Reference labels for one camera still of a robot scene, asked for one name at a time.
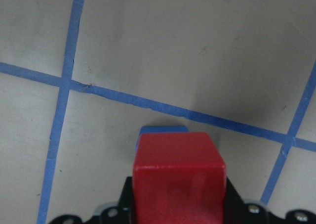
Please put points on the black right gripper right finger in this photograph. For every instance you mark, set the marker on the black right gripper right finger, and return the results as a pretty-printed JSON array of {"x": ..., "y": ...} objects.
[{"x": 234, "y": 206}]

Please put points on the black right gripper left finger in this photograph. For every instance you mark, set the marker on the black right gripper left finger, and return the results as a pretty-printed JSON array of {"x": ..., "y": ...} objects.
[{"x": 126, "y": 205}]

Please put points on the red wooden block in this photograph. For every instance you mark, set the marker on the red wooden block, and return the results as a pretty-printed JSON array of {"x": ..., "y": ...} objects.
[{"x": 178, "y": 178}]

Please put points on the blue wooden block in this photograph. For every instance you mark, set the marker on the blue wooden block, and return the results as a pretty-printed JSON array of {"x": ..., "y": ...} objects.
[{"x": 159, "y": 130}]

